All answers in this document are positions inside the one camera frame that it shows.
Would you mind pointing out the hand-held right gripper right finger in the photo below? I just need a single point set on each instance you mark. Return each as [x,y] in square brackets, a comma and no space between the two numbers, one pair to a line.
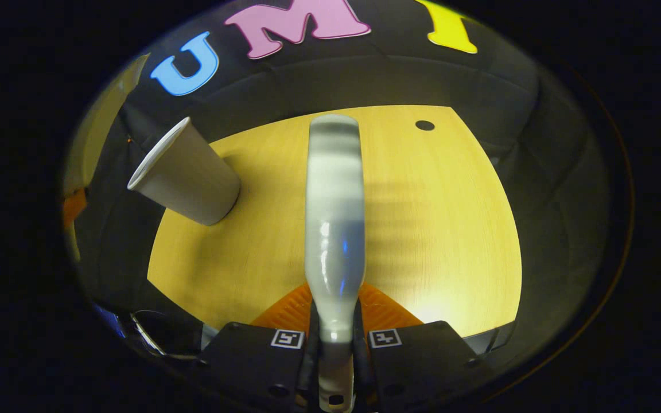
[422,361]

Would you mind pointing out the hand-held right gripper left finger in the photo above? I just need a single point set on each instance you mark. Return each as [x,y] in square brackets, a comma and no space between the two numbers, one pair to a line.
[250,361]

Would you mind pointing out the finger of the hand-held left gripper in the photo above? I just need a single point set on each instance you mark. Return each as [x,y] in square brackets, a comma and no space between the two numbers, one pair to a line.
[74,207]

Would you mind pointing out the white ribbed garbage bin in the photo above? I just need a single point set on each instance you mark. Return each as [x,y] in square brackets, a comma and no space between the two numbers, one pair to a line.
[193,178]

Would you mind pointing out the small white broom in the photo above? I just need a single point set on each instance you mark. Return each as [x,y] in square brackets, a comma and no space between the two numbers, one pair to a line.
[335,218]

